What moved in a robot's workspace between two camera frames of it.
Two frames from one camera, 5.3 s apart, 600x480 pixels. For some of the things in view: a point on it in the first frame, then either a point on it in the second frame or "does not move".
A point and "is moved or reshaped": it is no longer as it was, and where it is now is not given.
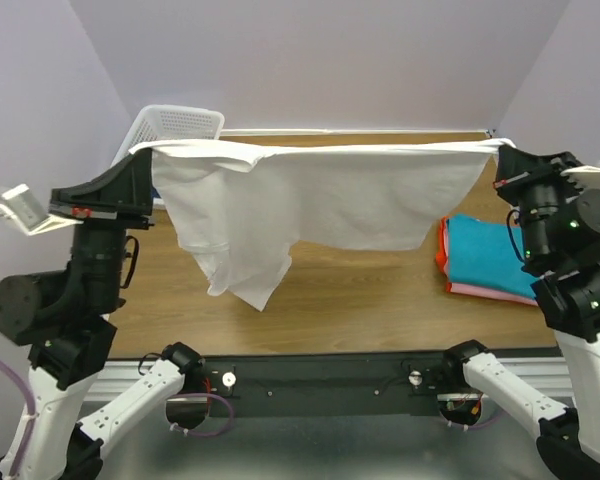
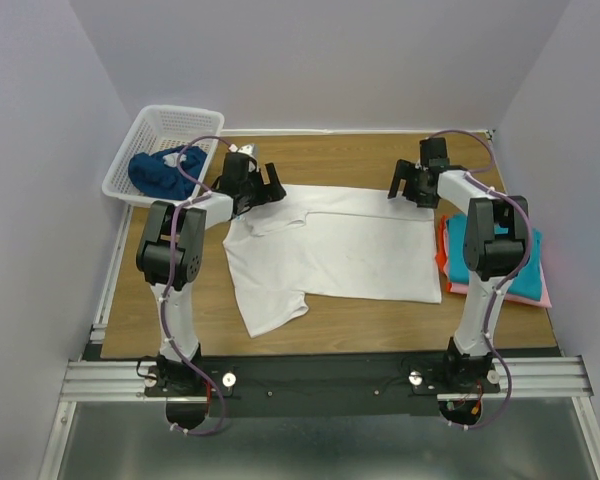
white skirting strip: [358, 131] does not move
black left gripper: [126, 188] -> [276, 191]
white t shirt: [240, 207] is moved or reshaped
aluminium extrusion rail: [117, 375] does not move
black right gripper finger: [514, 164] -> [401, 172]
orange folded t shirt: [441, 255] does not move
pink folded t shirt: [487, 293] does not move
